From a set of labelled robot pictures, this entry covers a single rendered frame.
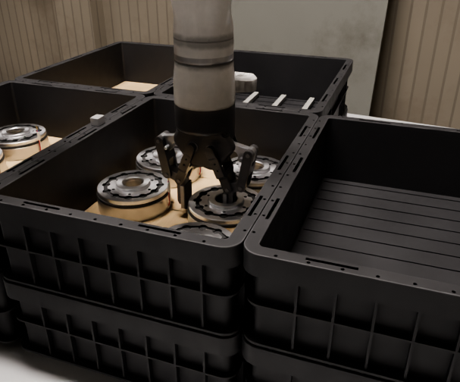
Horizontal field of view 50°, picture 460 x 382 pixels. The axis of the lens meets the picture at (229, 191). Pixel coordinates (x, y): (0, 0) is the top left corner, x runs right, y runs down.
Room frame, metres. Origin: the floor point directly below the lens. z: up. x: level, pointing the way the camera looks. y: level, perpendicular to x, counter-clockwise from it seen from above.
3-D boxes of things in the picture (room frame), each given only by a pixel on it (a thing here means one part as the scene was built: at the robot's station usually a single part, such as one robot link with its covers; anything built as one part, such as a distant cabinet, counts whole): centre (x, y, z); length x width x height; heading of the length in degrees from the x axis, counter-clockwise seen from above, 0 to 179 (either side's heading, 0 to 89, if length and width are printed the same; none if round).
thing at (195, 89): (0.61, 0.02, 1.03); 0.11 x 0.09 x 0.06; 159
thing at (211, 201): (0.58, 0.00, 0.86); 0.05 x 0.05 x 0.01
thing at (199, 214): (0.58, 0.00, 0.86); 0.10 x 0.10 x 0.01
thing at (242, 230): (0.61, 0.07, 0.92); 0.40 x 0.30 x 0.02; 160
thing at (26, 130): (0.84, 0.38, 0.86); 0.05 x 0.05 x 0.01
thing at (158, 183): (0.63, 0.14, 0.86); 0.10 x 0.10 x 0.01
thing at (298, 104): (0.98, -0.07, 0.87); 0.40 x 0.30 x 0.11; 160
